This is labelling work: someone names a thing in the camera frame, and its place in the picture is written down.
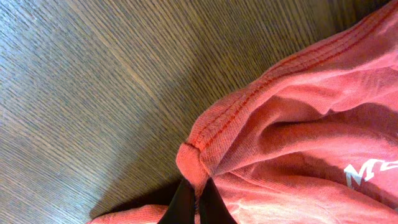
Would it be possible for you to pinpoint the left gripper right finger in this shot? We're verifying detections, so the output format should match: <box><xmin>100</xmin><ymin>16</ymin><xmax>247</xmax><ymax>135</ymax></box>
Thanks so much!
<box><xmin>199</xmin><ymin>178</ymin><xmax>237</xmax><ymax>224</ymax></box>

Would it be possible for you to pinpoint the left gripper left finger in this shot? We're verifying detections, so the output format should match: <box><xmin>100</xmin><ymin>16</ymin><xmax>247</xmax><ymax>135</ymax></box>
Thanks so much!
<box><xmin>158</xmin><ymin>179</ymin><xmax>196</xmax><ymax>224</ymax></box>

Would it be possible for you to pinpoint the orange printed t-shirt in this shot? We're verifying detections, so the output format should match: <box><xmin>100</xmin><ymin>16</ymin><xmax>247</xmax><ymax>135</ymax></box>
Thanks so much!
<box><xmin>95</xmin><ymin>1</ymin><xmax>397</xmax><ymax>223</ymax></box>

